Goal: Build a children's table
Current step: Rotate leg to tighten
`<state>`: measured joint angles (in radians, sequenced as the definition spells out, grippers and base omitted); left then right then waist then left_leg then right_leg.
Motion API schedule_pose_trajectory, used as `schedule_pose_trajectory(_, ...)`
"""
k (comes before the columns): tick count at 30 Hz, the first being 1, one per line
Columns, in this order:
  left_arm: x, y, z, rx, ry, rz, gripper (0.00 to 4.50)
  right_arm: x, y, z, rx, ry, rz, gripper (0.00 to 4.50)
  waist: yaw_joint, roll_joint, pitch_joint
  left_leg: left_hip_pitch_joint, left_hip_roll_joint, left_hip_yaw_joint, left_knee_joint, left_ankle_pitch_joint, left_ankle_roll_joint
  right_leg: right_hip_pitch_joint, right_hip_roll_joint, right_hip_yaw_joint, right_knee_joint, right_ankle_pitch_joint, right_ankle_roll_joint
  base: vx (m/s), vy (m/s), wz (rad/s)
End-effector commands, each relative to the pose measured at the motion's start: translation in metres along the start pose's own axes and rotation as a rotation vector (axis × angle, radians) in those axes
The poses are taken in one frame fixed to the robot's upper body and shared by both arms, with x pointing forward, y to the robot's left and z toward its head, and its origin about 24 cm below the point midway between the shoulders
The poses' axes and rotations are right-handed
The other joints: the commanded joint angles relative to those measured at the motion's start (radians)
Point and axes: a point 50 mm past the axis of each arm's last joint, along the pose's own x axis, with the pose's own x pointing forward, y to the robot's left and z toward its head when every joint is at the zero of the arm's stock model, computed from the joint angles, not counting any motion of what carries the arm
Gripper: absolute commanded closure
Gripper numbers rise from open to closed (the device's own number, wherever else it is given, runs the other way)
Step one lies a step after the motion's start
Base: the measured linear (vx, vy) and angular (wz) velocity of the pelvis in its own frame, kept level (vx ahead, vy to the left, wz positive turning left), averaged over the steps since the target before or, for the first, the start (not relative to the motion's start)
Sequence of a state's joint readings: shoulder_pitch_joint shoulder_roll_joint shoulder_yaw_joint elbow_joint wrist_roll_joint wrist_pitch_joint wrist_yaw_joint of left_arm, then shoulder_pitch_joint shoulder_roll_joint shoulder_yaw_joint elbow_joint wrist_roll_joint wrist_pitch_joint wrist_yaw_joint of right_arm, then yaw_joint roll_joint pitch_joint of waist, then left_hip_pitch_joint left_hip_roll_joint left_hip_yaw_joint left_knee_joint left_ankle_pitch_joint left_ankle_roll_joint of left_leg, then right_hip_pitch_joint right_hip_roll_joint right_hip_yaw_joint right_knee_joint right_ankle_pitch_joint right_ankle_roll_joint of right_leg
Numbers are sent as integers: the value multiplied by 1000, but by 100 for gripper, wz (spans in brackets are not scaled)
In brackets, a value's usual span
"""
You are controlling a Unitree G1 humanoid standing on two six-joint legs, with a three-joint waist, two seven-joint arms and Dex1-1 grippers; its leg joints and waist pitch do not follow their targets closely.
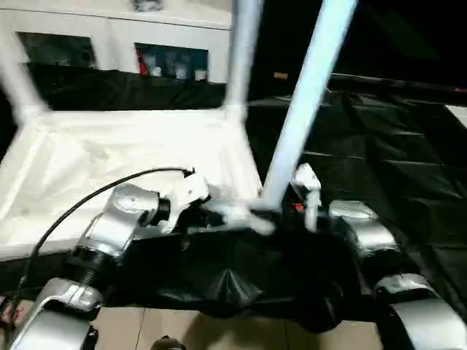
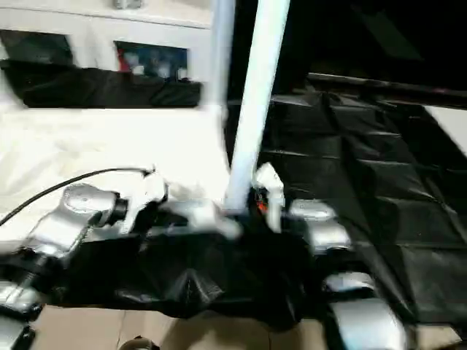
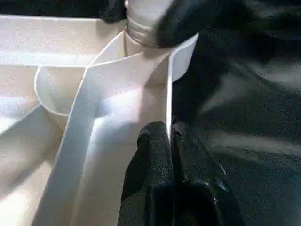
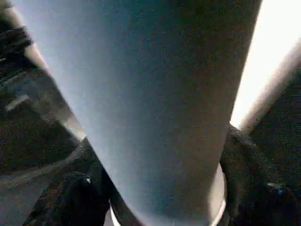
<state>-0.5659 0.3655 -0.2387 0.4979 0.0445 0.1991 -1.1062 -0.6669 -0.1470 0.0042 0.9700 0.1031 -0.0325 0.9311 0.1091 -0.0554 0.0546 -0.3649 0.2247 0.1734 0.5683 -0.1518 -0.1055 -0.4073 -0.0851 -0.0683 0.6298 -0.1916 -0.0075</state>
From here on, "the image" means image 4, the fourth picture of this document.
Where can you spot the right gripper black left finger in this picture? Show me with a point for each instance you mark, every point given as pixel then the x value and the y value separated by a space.
pixel 75 193

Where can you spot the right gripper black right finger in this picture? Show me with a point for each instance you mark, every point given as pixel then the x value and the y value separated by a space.
pixel 258 188

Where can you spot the white plastic table leg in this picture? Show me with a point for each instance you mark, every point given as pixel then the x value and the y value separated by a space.
pixel 155 94

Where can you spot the white plastic table top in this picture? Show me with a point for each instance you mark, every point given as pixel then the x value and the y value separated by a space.
pixel 268 61

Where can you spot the black plastic mat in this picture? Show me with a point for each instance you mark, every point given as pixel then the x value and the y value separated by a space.
pixel 28 141

